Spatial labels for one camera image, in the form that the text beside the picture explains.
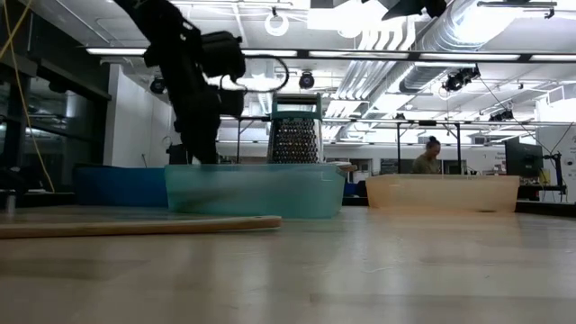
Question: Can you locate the black ceiling spotlight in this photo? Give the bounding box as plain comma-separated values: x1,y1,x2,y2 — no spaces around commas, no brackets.
298,70,316,91
149,75,168,95

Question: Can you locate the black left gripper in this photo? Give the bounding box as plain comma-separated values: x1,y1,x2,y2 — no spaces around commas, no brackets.
173,80,247,166

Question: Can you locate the yellow hanging cable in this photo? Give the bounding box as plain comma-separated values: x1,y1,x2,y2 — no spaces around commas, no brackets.
0,0,56,194

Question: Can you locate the teal translucent plastic bin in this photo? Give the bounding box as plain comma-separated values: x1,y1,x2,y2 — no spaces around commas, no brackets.
164,163,347,221

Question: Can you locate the black computer monitor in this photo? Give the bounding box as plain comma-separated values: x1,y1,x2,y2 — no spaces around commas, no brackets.
503,136,545,179

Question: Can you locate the metal box grater teal handle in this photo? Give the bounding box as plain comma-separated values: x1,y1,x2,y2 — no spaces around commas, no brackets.
265,92,326,166

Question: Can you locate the blue plastic bin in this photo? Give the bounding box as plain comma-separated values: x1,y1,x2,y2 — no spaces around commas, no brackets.
72,164,168,209

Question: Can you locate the silver round ventilation duct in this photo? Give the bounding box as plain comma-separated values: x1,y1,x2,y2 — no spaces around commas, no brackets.
398,0,526,95

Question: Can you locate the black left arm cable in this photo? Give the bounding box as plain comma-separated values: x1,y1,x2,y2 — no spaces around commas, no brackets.
219,53,291,95

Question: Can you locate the wooden spatula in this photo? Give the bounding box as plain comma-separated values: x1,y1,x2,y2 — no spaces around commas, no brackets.
0,214,284,240

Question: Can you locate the person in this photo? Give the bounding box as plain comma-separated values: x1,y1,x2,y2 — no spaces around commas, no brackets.
411,135,443,176

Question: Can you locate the long ceiling light rail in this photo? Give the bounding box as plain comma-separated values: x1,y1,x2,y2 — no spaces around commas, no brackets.
84,46,576,64

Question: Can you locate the black ceiling camera cluster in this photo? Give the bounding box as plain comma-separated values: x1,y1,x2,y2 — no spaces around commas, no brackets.
442,65,482,95

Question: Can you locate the white ring ceiling lamp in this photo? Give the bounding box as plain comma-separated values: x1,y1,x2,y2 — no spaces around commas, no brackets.
264,8,291,38

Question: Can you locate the black workbench frame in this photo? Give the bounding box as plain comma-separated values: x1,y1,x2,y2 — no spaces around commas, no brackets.
215,114,539,176

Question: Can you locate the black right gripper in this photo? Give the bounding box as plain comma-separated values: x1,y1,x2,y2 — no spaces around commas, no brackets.
381,0,447,22

